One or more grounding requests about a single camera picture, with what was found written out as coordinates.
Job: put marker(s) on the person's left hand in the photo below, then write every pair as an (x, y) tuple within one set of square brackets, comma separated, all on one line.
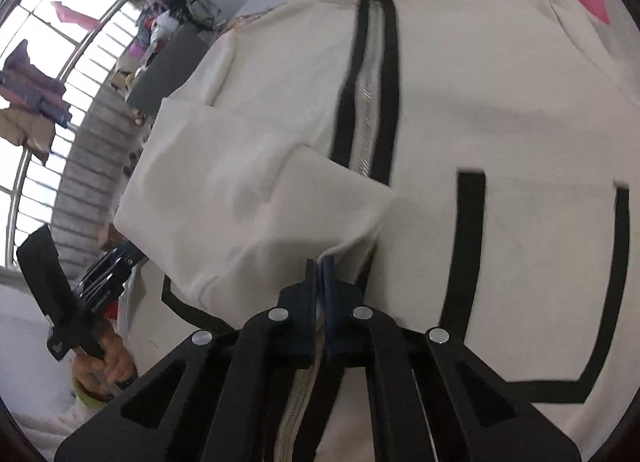
[(112, 362)]

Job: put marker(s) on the purple hanging garments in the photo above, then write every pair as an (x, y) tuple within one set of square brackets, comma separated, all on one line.
[(30, 82)]

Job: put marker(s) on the pink hanging garment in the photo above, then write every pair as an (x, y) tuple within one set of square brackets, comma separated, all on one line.
[(70, 14)]

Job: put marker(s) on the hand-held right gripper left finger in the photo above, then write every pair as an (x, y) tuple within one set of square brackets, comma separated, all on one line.
[(312, 287)]

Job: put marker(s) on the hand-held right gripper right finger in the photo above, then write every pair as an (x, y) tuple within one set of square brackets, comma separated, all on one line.
[(329, 292)]

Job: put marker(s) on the metal window railing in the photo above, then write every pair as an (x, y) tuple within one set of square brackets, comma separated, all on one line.
[(75, 47)]

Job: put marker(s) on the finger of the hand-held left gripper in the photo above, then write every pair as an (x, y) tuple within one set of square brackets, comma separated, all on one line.
[(107, 274)]

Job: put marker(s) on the cream jacket with black trim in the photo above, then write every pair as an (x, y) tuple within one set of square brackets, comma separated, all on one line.
[(500, 117)]

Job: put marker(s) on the green object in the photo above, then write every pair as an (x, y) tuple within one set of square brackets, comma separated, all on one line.
[(86, 394)]

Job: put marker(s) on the pile of desk clutter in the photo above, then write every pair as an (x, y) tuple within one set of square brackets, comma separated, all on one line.
[(160, 17)]

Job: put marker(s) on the beige hanging garment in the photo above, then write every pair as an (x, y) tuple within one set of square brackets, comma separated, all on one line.
[(25, 129)]

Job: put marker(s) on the grey desk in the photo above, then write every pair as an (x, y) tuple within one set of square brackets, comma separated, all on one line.
[(170, 72)]

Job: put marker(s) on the white cloth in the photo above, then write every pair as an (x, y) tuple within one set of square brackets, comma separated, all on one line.
[(35, 392)]

